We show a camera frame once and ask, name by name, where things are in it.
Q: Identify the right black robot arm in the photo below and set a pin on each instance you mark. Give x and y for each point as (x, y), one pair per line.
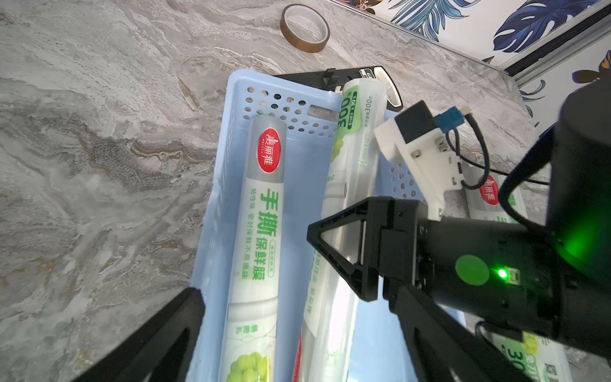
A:
(565, 184)

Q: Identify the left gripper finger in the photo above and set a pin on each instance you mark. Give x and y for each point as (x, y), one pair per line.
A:
(161, 349)

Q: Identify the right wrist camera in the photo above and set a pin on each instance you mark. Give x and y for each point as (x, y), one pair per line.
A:
(418, 139)

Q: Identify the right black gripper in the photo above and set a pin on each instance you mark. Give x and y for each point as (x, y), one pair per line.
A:
(500, 272)

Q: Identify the light blue plastic basket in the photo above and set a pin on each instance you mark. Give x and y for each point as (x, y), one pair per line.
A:
(324, 332)

